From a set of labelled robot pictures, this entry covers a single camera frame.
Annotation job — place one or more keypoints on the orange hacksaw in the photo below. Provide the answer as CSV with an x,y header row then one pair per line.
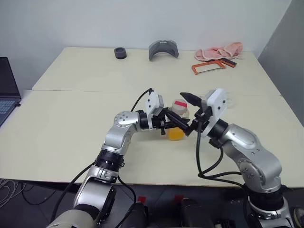
x,y
209,64

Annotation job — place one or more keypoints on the pink towel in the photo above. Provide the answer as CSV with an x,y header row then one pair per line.
x,y
219,51

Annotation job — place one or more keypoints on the dark rounded shape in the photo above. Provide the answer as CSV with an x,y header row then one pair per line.
x,y
192,213
137,215

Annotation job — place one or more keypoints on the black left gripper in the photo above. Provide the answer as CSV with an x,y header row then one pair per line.
x,y
158,123

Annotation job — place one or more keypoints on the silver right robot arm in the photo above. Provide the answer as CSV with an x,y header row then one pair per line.
x,y
251,152

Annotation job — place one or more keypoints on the red tag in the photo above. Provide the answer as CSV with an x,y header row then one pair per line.
x,y
178,198
141,199

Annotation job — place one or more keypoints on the grey curved plastic shell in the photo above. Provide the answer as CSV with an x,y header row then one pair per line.
x,y
163,48

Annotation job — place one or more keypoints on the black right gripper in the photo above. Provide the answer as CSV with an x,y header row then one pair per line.
x,y
204,115

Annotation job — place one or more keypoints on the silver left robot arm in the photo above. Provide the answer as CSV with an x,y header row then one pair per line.
x,y
118,137

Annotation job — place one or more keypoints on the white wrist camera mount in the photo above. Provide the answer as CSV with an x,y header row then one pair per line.
x,y
153,103
217,104

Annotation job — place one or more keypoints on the dark laptop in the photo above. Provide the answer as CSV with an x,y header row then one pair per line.
x,y
7,95

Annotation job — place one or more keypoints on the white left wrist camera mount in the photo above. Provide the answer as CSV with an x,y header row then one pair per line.
x,y
153,103

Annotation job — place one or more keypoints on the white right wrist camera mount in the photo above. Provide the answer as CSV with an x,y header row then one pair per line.
x,y
217,104

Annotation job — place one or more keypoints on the clear bottle with orange drink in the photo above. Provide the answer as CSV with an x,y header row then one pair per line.
x,y
175,135

